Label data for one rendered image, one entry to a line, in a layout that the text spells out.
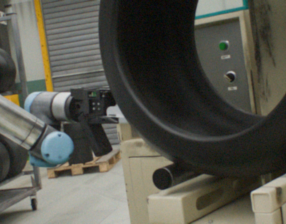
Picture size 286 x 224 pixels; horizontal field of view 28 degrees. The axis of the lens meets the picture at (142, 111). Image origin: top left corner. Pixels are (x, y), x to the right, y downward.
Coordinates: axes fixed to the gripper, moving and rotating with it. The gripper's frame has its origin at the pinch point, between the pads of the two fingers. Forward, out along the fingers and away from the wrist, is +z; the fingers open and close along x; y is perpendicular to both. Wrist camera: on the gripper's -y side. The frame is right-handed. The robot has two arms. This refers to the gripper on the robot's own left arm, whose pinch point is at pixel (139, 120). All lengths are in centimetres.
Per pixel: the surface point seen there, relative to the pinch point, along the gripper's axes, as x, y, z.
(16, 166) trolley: 240, -95, -331
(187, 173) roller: -4.6, -9.6, 15.7
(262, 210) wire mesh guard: -61, 4, 59
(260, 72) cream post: 25.6, 9.5, 18.1
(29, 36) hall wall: 647, 32, -754
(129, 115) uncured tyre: -11.6, 3.1, 6.4
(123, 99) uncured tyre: -11.8, 6.3, 5.2
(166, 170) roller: -10.4, -7.8, 14.5
